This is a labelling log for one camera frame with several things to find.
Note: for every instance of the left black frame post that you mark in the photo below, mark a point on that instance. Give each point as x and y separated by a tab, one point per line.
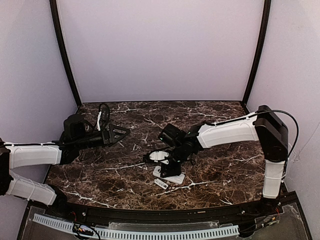
63	52

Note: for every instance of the white remote control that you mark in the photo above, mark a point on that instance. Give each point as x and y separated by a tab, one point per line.
177	179

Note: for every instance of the black frame post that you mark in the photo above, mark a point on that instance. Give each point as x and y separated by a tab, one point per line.
63	52
258	51

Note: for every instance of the right black frame post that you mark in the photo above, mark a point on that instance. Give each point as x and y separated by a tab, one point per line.
258	51

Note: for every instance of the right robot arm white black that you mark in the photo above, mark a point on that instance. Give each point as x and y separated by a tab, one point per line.
263	126

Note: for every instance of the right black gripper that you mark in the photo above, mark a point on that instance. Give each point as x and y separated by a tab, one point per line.
171	165

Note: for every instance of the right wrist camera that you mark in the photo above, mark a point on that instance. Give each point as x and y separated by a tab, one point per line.
157	156

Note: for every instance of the white slotted cable duct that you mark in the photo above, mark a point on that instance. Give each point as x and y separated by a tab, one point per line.
123	231

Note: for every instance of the black front rail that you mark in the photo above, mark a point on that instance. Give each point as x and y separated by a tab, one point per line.
239	214

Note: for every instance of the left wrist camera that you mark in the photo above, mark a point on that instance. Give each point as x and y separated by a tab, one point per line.
103	116

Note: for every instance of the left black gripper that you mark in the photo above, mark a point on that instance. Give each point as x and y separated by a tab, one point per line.
107	136

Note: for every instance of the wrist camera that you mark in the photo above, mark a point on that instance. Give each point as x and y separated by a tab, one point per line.
103	116
157	156

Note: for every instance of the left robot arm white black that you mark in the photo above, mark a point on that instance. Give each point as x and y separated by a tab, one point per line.
78	134

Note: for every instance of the white battery cover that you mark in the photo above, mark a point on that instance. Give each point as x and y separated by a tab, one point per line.
161	184

